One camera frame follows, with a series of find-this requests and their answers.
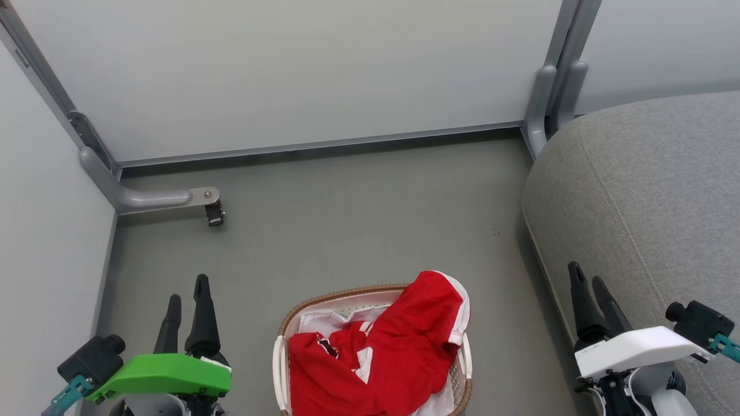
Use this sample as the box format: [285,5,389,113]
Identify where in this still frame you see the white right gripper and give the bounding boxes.
[568,261,712,380]

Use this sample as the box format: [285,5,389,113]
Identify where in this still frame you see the red shorts with white stripes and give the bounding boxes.
[347,270,471,416]

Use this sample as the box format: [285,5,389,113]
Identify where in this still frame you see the red t-shirt white lettering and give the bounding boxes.
[288,321,405,416]

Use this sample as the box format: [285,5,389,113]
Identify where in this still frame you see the grey fabric sofa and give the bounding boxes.
[522,91,740,416]

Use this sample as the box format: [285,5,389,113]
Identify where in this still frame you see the grey partition bottom rail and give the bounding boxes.
[116,120,524,169]

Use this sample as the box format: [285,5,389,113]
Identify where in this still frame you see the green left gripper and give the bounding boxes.
[86,274,233,405]

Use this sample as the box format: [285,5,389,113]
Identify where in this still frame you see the right arm cable teal plug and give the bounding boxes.
[708,334,740,365]

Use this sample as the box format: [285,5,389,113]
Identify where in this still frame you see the left arm cable teal plug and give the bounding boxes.
[40,376,93,416]

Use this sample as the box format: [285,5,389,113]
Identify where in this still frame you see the arm cable teal plug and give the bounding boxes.
[40,376,93,416]
[708,334,740,365]

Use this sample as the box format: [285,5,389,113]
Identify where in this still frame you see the grey partition post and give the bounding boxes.
[0,0,119,174]
[543,0,602,116]

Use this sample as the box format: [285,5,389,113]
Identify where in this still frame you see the grey partition foot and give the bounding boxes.
[549,60,589,133]
[523,65,557,159]
[80,146,220,216]

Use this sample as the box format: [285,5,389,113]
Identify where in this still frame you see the white laundry basket brown rim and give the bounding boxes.
[273,283,473,416]

